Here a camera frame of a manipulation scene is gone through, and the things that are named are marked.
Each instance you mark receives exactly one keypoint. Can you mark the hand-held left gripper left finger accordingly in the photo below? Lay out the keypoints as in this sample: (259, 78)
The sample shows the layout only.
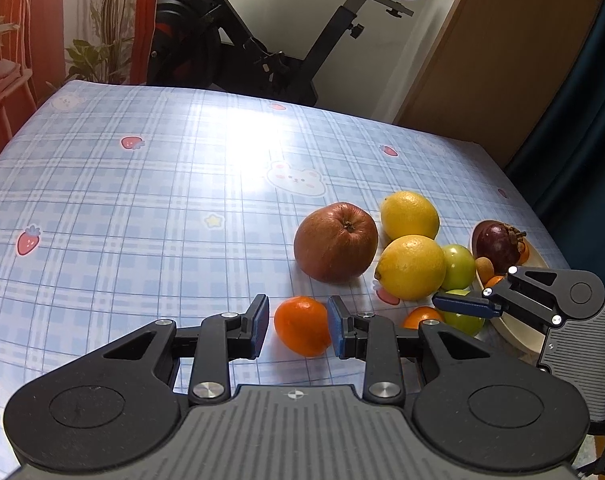
(260, 327)

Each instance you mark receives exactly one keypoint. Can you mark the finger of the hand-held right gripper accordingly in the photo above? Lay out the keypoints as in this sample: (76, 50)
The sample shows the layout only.
(462, 305)

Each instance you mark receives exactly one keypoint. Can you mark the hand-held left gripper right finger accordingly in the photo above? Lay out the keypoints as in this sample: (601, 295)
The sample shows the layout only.
(338, 327)

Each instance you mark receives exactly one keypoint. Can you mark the green round fruit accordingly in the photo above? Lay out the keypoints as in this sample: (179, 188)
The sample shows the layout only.
(465, 322)
(460, 265)

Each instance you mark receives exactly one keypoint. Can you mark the orange tangerine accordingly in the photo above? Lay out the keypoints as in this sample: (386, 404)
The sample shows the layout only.
(494, 281)
(422, 316)
(302, 325)

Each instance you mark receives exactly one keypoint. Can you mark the small brown kiwi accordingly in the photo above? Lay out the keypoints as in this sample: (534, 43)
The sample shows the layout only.
(484, 266)

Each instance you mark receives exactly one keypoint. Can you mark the cream oval bowl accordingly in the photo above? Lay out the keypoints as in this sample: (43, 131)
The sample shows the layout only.
(515, 337)

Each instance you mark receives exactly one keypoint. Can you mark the yellow lemon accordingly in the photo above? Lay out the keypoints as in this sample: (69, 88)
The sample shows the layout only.
(410, 215)
(410, 267)

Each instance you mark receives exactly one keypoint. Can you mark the dark purple mangosteen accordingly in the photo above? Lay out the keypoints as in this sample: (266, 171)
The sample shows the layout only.
(497, 247)

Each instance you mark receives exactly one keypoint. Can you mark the red apple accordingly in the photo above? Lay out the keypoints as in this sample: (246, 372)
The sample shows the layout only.
(335, 242)

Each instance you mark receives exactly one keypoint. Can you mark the blue checked tablecloth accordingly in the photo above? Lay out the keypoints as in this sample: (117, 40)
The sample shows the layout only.
(132, 210)

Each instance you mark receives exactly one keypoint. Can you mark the dark blue curtain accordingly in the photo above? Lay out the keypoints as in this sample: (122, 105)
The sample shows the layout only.
(582, 135)

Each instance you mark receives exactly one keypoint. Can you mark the brown wooden door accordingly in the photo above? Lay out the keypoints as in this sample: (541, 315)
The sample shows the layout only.
(492, 50)

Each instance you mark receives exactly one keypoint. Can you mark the black exercise bike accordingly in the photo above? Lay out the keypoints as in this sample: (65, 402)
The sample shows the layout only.
(192, 25)

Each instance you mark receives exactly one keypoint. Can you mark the red printed wall mural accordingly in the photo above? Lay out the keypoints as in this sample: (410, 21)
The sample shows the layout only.
(47, 20)

